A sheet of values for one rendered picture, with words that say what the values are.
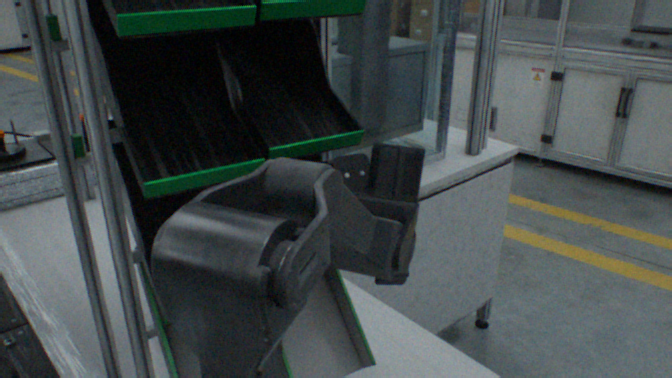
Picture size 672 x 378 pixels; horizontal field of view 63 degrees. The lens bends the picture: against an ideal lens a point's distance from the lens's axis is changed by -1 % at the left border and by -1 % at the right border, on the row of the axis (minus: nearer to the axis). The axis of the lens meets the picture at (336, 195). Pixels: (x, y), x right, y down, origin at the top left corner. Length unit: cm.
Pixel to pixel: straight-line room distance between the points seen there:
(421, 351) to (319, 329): 31
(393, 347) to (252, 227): 86
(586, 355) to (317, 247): 235
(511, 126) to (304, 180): 419
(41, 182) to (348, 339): 126
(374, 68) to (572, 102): 281
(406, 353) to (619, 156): 337
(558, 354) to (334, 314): 179
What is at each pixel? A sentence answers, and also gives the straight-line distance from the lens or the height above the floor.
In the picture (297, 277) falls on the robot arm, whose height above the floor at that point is 143.
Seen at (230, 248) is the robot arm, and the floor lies 145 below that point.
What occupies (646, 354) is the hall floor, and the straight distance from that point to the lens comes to 273.
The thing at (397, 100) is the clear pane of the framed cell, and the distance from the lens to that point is 178.
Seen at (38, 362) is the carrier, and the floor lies 97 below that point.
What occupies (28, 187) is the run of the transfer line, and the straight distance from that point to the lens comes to 189.
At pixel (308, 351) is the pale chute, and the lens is 85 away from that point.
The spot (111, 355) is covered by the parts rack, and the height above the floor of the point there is 96.
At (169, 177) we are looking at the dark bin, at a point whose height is 136.
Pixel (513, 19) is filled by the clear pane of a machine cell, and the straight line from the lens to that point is 438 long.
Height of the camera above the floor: 159
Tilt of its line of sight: 25 degrees down
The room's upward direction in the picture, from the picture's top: straight up
